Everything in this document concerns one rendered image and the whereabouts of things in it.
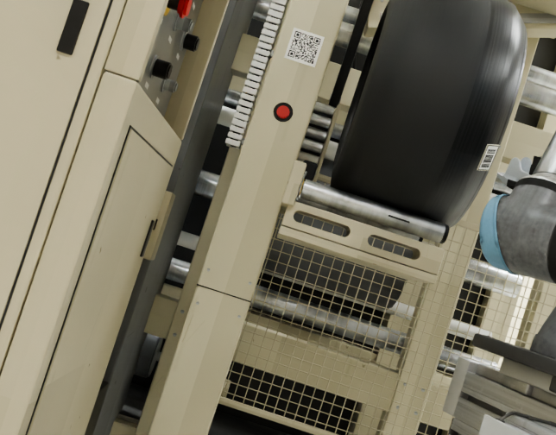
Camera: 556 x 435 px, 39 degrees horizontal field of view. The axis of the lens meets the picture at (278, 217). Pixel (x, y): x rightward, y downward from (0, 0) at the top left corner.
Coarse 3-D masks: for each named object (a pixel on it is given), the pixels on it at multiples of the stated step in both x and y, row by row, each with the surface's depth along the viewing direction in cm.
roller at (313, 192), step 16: (304, 192) 176; (320, 192) 176; (336, 192) 176; (336, 208) 177; (352, 208) 176; (368, 208) 176; (384, 208) 176; (384, 224) 177; (400, 224) 176; (416, 224) 176; (432, 224) 176; (432, 240) 177
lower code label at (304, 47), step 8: (296, 32) 185; (304, 32) 185; (296, 40) 185; (304, 40) 185; (312, 40) 185; (320, 40) 185; (288, 48) 185; (296, 48) 185; (304, 48) 185; (312, 48) 185; (320, 48) 185; (288, 56) 185; (296, 56) 185; (304, 56) 185; (312, 56) 185; (312, 64) 185
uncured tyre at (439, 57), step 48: (432, 0) 170; (480, 0) 174; (384, 48) 168; (432, 48) 164; (480, 48) 165; (384, 96) 165; (432, 96) 164; (480, 96) 164; (384, 144) 167; (432, 144) 166; (480, 144) 165; (384, 192) 175; (432, 192) 172
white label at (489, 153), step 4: (488, 144) 166; (492, 144) 167; (488, 148) 166; (492, 148) 167; (496, 148) 168; (484, 152) 166; (488, 152) 167; (492, 152) 168; (484, 156) 167; (488, 156) 168; (492, 156) 168; (484, 160) 167; (488, 160) 168; (492, 160) 169; (480, 164) 167; (484, 164) 168; (488, 164) 169; (480, 168) 168; (484, 168) 169; (488, 168) 170
